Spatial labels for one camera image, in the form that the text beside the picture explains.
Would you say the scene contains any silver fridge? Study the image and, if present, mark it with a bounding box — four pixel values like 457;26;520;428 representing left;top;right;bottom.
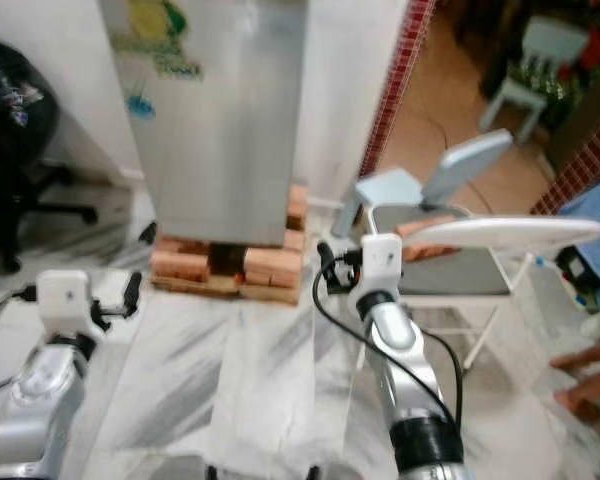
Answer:
97;0;310;263

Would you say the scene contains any blue fridge magnet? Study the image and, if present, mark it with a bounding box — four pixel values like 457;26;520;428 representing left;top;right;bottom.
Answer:
126;92;153;119

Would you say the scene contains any yellow green fridge sticker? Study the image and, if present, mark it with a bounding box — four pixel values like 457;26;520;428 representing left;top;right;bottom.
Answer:
115;0;203;81

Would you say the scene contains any reddish brown block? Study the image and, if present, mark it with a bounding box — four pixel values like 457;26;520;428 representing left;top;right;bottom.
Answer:
398;215;463;241

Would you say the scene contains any light blue kids chair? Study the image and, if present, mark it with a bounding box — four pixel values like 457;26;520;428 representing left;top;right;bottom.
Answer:
480;15;591;141
330;128;516;241

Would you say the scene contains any silver left robot leg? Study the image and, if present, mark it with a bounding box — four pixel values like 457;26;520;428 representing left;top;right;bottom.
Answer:
155;456;213;480

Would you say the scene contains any black office chair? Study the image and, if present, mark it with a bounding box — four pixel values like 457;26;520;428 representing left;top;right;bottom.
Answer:
0;35;99;276

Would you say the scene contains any black pouch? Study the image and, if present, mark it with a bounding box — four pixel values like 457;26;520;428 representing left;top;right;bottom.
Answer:
553;247;600;296

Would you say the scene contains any blue cloth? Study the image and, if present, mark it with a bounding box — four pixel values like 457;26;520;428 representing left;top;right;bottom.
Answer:
555;183;600;311

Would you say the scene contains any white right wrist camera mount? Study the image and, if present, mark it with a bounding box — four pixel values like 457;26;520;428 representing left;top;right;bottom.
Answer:
358;234;404;298

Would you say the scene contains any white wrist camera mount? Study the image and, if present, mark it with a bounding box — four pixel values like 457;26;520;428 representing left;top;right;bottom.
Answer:
37;270;131;339
358;234;404;298

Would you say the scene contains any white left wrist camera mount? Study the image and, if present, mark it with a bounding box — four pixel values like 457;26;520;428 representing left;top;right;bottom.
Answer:
37;270;131;339

